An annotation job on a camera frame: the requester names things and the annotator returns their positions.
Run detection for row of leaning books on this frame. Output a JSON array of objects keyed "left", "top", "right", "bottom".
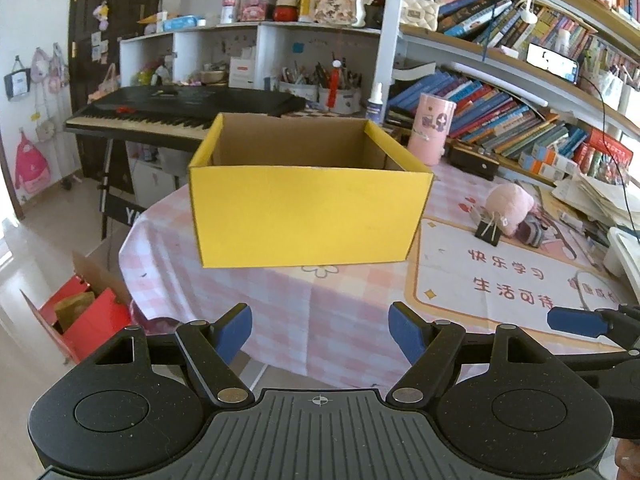
[{"left": 386, "top": 68, "right": 588, "bottom": 160}]

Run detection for pink backpack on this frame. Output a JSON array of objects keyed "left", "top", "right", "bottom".
[{"left": 14, "top": 129, "right": 51, "bottom": 195}]

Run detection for yellow cardboard box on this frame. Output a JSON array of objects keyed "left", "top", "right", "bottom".
[{"left": 189, "top": 114, "right": 433, "bottom": 269}]

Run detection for white shelf unit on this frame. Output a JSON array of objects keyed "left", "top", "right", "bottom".
[{"left": 119, "top": 22, "right": 381, "bottom": 115}]

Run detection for pink cartoon desk mat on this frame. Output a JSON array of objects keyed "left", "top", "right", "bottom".
[{"left": 405, "top": 164, "right": 634, "bottom": 352}]

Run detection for pink cylindrical humidifier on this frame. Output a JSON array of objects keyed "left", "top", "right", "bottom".
[{"left": 408, "top": 93, "right": 457, "bottom": 166}]

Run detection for dark brown wooden device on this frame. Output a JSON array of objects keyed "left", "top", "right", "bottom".
[{"left": 447, "top": 141, "right": 500, "bottom": 181}]

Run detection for white spray bottle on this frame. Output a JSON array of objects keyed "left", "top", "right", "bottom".
[{"left": 366, "top": 82, "right": 384, "bottom": 125}]

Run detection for pink plush pig toy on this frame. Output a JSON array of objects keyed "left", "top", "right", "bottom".
[{"left": 485, "top": 182, "right": 535, "bottom": 236}]

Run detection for orange blue boxed books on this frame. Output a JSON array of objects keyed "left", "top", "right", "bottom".
[{"left": 518, "top": 144, "right": 579, "bottom": 182}]

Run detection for black electronic keyboard piano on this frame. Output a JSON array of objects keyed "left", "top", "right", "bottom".
[{"left": 65, "top": 86, "right": 306, "bottom": 151}]

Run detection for red cardboard box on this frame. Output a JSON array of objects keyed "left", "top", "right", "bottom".
[{"left": 21, "top": 252, "right": 131, "bottom": 363}]

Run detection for stack of loose papers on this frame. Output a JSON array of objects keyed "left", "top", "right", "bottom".
[{"left": 552, "top": 174, "right": 639, "bottom": 234}]

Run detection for black binder clip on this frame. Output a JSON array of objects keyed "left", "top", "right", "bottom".
[{"left": 474, "top": 214, "right": 502, "bottom": 247}]

